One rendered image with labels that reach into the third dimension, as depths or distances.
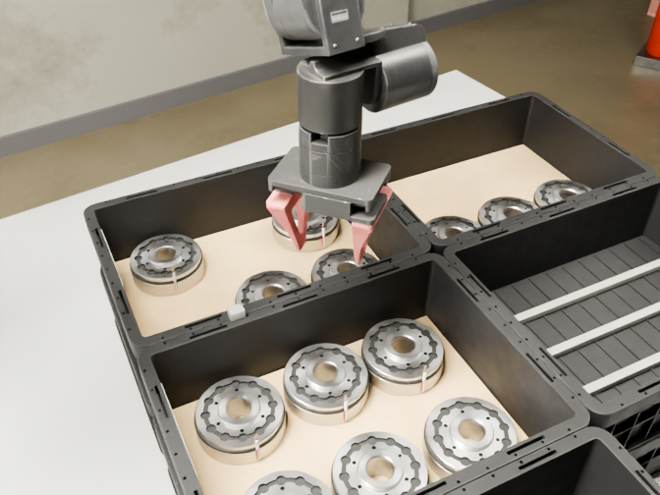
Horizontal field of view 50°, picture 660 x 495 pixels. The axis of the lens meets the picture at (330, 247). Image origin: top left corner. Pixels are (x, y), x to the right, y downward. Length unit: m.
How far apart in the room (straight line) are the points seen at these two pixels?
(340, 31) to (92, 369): 0.72
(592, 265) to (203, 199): 0.59
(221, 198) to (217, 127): 1.99
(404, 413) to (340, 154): 0.37
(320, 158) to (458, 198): 0.60
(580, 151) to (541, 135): 0.10
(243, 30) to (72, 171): 0.99
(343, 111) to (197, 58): 2.65
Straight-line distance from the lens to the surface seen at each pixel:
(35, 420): 1.10
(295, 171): 0.66
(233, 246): 1.09
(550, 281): 1.07
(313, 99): 0.60
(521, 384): 0.84
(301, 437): 0.84
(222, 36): 3.25
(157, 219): 1.07
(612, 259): 1.14
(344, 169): 0.63
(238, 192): 1.09
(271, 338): 0.86
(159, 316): 0.99
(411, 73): 0.63
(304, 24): 0.58
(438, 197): 1.19
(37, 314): 1.25
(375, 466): 0.80
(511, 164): 1.30
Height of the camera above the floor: 1.52
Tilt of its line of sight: 40 degrees down
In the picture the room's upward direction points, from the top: straight up
